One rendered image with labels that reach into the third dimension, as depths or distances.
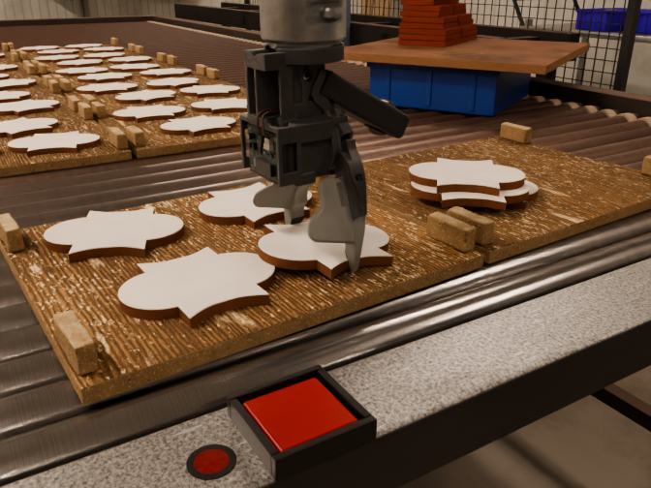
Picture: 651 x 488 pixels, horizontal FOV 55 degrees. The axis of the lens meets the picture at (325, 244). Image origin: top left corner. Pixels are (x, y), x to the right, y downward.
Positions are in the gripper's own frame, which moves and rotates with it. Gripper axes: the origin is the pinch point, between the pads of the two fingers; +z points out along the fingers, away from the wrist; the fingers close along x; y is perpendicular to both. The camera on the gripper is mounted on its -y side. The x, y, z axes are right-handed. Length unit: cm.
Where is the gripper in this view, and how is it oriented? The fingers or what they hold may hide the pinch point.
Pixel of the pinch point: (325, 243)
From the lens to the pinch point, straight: 65.0
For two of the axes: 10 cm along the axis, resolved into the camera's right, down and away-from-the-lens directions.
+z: 0.1, 9.1, 4.1
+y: -8.2, 2.4, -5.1
